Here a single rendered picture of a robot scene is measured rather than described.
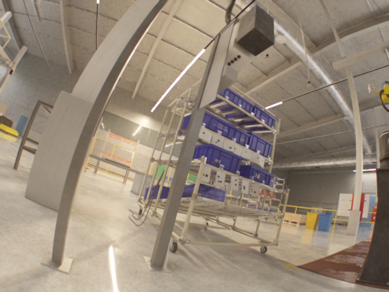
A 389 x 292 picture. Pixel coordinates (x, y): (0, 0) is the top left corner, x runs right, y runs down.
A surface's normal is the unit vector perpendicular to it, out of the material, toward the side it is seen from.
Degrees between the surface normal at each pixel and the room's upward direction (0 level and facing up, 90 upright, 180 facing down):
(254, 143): 94
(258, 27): 90
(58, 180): 90
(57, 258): 90
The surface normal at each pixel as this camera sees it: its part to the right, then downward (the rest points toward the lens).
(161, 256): 0.44, -0.12
